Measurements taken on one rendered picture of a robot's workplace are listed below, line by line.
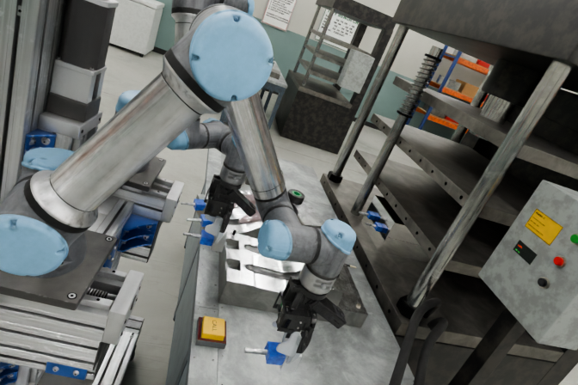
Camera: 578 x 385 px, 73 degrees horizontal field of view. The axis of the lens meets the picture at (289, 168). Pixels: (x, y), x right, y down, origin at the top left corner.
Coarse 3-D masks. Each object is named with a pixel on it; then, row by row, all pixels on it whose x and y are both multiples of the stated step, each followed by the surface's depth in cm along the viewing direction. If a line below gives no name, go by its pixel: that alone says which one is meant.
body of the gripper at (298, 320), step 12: (288, 288) 87; (300, 288) 83; (276, 300) 90; (288, 300) 86; (300, 300) 85; (312, 300) 85; (288, 312) 85; (300, 312) 85; (312, 312) 87; (288, 324) 85; (300, 324) 86; (312, 324) 87
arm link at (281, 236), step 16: (288, 208) 83; (272, 224) 75; (288, 224) 77; (272, 240) 74; (288, 240) 75; (304, 240) 76; (320, 240) 78; (272, 256) 75; (288, 256) 75; (304, 256) 76
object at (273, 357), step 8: (272, 344) 93; (248, 352) 90; (256, 352) 91; (264, 352) 92; (272, 352) 91; (272, 360) 91; (280, 360) 91; (296, 360) 92; (280, 368) 92; (288, 368) 92
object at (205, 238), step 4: (184, 232) 122; (200, 232) 125; (204, 232) 124; (224, 232) 125; (192, 236) 122; (196, 236) 122; (200, 236) 123; (204, 236) 122; (208, 236) 122; (212, 236) 123; (224, 236) 123; (200, 240) 122; (204, 240) 122; (208, 240) 122; (212, 240) 122; (220, 240) 122; (224, 240) 123; (204, 244) 122; (208, 244) 123; (212, 244) 123; (216, 244) 123; (220, 244) 123; (212, 248) 123; (216, 248) 124; (220, 248) 124
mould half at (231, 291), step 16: (240, 240) 137; (256, 240) 141; (224, 256) 129; (240, 256) 129; (256, 256) 132; (224, 272) 122; (240, 272) 121; (224, 288) 117; (240, 288) 118; (256, 288) 119; (272, 288) 121; (336, 288) 125; (352, 288) 141; (240, 304) 120; (256, 304) 121; (272, 304) 122; (336, 304) 127; (352, 304) 132; (320, 320) 128; (352, 320) 131
